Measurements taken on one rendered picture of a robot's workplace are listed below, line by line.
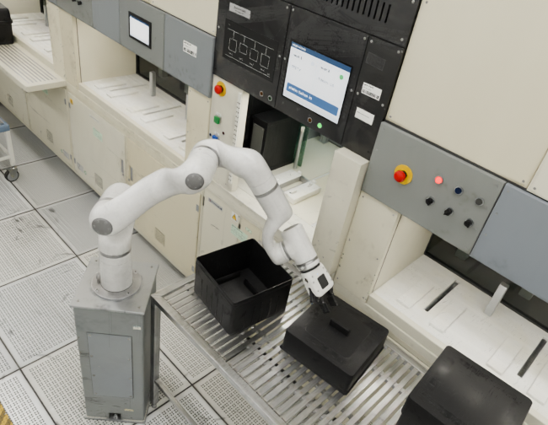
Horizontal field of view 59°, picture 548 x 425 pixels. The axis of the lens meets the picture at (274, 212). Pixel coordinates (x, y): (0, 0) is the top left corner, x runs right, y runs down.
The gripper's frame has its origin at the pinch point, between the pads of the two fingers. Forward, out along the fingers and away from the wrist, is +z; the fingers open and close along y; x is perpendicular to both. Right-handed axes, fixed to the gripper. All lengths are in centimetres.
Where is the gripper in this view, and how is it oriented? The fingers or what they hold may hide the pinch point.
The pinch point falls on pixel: (328, 304)
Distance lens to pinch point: 180.6
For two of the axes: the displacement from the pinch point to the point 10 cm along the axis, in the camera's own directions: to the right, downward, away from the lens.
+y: 6.3, -3.9, 6.8
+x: -6.4, 2.4, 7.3
